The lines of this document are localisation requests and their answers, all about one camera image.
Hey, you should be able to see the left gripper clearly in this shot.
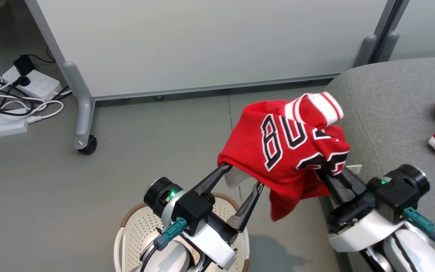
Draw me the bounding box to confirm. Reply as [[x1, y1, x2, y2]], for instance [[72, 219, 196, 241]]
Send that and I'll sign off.
[[189, 163, 265, 271]]

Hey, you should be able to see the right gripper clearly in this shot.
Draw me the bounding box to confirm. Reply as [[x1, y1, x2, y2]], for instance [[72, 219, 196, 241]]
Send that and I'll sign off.
[[315, 167, 406, 253]]

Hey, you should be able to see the red basketball jersey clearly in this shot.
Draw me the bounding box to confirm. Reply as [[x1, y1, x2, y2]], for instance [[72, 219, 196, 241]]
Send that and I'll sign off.
[[217, 92, 362, 222]]

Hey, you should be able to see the white laundry basket brown rim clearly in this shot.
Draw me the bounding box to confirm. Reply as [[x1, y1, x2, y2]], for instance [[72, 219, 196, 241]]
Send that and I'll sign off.
[[114, 193, 250, 272]]

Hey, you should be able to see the grey fabric sofa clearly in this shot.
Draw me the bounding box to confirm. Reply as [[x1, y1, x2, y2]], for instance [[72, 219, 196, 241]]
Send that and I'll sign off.
[[319, 56, 435, 272]]

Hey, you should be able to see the black caster wheel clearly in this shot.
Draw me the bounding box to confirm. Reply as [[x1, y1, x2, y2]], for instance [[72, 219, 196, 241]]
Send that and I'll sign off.
[[78, 135, 98, 155]]

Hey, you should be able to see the white partition panel with caster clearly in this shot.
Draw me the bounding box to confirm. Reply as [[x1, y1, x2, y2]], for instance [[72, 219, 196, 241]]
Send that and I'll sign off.
[[25, 0, 397, 151]]

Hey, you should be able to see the white square power strip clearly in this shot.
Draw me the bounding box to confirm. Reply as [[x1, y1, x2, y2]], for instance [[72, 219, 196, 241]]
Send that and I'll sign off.
[[2, 66, 63, 102]]

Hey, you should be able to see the white long power strip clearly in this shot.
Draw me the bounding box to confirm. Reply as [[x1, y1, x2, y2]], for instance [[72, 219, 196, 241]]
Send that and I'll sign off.
[[0, 109, 29, 142]]

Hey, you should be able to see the black power adapter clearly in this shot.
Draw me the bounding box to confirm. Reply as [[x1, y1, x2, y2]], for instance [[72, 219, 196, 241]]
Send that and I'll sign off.
[[13, 55, 36, 76]]

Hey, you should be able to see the black cable with teal connector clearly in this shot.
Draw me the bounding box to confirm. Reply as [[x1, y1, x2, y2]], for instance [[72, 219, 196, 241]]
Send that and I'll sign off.
[[404, 207, 435, 263], [139, 217, 188, 272]]

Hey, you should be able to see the white floor cable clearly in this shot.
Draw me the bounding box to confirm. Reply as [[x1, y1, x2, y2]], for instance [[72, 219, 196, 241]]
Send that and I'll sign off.
[[0, 99, 65, 124]]

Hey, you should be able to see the black floor cable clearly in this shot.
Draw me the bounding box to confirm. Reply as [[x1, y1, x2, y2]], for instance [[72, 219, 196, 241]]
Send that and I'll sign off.
[[0, 76, 31, 114]]

